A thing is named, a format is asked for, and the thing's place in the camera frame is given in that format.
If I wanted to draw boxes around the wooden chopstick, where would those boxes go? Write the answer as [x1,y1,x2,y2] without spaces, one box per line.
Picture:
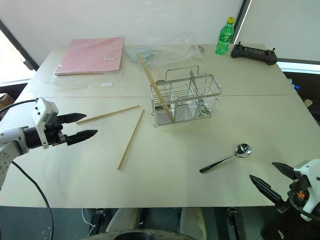
[117,107,145,171]
[75,104,141,125]
[135,53,176,124]

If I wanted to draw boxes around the clear flat plastic sleeve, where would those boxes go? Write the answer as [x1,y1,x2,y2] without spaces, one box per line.
[44,73,117,89]

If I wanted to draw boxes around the black window frame bar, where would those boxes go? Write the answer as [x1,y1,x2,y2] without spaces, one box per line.
[233,0,253,44]

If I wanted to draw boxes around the clear crumpled plastic bag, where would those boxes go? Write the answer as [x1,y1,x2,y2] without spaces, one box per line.
[124,31,206,67]

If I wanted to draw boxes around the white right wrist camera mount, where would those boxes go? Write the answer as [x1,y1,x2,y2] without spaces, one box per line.
[293,158,320,221]

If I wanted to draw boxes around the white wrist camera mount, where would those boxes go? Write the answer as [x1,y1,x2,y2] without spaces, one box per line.
[31,97,60,150]
[293,158,320,221]

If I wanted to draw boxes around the pink paper pack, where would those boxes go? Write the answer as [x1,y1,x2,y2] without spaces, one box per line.
[53,36,126,77]

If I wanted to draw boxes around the green plastic soda bottle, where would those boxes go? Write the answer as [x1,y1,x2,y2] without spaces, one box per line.
[215,16,236,56]

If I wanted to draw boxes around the white rounded shell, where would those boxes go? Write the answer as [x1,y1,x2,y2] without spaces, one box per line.
[104,207,141,233]
[180,207,207,240]

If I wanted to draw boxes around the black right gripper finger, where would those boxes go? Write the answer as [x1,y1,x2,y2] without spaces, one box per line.
[271,161,299,180]
[249,174,291,214]

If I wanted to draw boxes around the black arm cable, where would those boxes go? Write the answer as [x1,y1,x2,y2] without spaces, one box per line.
[0,99,55,240]
[289,196,320,223]

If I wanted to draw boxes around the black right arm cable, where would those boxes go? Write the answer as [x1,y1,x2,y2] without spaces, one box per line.
[289,196,320,223]

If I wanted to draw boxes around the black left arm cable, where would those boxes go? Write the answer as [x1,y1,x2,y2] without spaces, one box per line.
[0,99,55,240]

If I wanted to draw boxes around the steel spoon with black handle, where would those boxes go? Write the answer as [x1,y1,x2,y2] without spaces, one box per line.
[198,142,253,174]

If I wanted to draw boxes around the black handheld remote controller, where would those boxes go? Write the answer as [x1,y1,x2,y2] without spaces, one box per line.
[230,41,279,66]

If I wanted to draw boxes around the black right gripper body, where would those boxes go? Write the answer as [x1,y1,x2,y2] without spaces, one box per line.
[286,178,311,208]

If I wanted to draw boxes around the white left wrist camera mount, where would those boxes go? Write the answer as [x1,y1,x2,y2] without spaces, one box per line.
[31,97,60,150]

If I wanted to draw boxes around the steel wire cutlery basket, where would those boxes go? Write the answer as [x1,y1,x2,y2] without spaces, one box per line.
[149,64,224,129]

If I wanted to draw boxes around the thin white cable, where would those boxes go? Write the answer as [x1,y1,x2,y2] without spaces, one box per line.
[80,208,97,229]

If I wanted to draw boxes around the black table leg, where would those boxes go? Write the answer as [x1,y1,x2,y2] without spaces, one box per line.
[226,207,248,240]
[89,208,106,234]

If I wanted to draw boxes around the brown cardboard box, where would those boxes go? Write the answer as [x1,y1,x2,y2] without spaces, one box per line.
[0,92,16,109]

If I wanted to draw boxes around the pale blue sheet in plastic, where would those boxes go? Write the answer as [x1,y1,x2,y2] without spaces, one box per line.
[124,45,161,67]

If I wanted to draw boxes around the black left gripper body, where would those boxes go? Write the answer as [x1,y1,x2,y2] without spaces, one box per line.
[45,116,69,148]

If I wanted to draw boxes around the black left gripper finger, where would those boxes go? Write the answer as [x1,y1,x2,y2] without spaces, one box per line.
[56,112,87,125]
[65,129,99,147]

